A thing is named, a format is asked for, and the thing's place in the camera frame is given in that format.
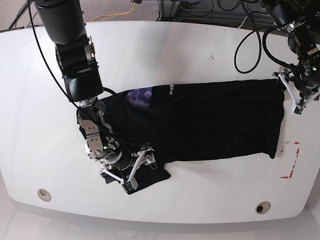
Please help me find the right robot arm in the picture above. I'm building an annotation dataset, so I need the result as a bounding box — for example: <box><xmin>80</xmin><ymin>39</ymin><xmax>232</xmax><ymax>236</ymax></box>
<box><xmin>34</xmin><ymin>0</ymin><xmax>157</xmax><ymax>192</ymax></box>

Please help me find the black t-shirt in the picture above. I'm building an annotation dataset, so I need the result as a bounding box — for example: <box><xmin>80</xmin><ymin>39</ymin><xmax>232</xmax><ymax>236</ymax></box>
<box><xmin>78</xmin><ymin>79</ymin><xmax>288</xmax><ymax>196</ymax></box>

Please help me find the right table cable grommet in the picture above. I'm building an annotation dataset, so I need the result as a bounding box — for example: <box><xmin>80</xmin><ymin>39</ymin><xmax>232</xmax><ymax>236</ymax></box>
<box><xmin>255</xmin><ymin>201</ymin><xmax>271</xmax><ymax>215</ymax></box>

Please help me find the left table cable grommet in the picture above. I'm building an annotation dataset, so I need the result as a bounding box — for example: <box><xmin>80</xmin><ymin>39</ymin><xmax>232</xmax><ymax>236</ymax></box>
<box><xmin>37</xmin><ymin>189</ymin><xmax>52</xmax><ymax>202</ymax></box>

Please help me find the red tape rectangle marking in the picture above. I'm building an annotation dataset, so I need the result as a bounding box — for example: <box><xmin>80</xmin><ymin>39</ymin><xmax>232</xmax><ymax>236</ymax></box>
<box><xmin>277</xmin><ymin>141</ymin><xmax>301</xmax><ymax>179</ymax></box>

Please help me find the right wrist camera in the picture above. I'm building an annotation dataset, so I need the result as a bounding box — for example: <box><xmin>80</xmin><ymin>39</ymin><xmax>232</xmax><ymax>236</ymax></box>
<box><xmin>121</xmin><ymin>181</ymin><xmax>139</xmax><ymax>195</ymax></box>

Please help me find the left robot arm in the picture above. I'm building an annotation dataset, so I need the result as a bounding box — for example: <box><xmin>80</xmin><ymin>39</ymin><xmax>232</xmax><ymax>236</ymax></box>
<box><xmin>260</xmin><ymin>0</ymin><xmax>320</xmax><ymax>114</ymax></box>

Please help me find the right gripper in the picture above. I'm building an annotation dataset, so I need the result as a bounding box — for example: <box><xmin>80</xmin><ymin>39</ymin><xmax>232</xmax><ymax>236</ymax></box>
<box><xmin>99</xmin><ymin>146</ymin><xmax>157</xmax><ymax>187</ymax></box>

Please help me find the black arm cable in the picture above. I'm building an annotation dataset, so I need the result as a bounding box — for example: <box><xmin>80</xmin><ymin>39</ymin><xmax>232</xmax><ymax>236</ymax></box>
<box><xmin>234</xmin><ymin>0</ymin><xmax>278</xmax><ymax>75</ymax></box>

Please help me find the table cable grommet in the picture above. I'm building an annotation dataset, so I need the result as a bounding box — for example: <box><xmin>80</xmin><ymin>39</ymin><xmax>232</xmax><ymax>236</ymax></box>
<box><xmin>37</xmin><ymin>189</ymin><xmax>52</xmax><ymax>202</ymax></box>
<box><xmin>255</xmin><ymin>201</ymin><xmax>271</xmax><ymax>215</ymax></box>

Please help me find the yellow cable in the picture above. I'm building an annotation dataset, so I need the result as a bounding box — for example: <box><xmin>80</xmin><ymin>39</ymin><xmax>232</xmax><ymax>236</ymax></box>
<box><xmin>92</xmin><ymin>2</ymin><xmax>137</xmax><ymax>23</ymax></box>

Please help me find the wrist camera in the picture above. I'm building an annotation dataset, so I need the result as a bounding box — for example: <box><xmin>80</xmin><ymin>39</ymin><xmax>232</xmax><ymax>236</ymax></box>
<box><xmin>121</xmin><ymin>181</ymin><xmax>139</xmax><ymax>195</ymax></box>
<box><xmin>291</xmin><ymin>103</ymin><xmax>306</xmax><ymax>117</ymax></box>

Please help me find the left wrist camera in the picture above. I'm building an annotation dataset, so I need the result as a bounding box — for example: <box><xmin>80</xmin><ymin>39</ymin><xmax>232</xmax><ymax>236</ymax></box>
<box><xmin>291</xmin><ymin>103</ymin><xmax>306</xmax><ymax>117</ymax></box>

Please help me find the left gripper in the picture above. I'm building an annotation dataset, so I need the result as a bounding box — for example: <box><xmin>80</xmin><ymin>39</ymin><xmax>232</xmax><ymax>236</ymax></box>
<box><xmin>272</xmin><ymin>71</ymin><xmax>320</xmax><ymax>108</ymax></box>

